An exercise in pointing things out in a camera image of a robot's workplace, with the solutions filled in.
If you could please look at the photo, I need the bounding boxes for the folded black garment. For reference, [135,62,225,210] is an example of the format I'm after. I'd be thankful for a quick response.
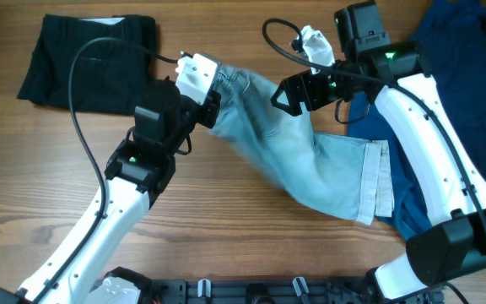
[17,14,156,115]

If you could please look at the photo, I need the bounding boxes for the dark blue garment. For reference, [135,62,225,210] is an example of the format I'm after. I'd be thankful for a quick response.
[348,0,486,240]

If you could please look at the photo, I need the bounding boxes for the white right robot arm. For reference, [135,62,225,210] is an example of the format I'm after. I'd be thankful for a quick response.
[271,1,486,303]

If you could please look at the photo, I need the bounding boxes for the light blue denim shorts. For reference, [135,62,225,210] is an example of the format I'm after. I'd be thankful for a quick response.
[211,65,394,225]

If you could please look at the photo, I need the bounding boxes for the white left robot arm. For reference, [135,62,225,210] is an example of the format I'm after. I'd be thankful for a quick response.
[0,79,220,303]

